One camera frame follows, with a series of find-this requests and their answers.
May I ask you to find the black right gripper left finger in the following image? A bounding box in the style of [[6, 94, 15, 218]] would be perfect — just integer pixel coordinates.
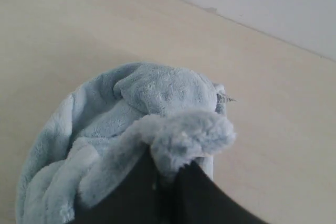
[[74, 149, 179, 224]]

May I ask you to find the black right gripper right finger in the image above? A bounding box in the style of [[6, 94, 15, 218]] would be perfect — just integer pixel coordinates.
[[176, 162, 266, 223]]

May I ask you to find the light blue fluffy towel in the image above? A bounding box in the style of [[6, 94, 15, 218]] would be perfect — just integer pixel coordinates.
[[15, 62, 236, 223]]

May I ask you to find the white printed label strip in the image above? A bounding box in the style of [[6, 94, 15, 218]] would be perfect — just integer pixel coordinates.
[[217, 93, 237, 105]]

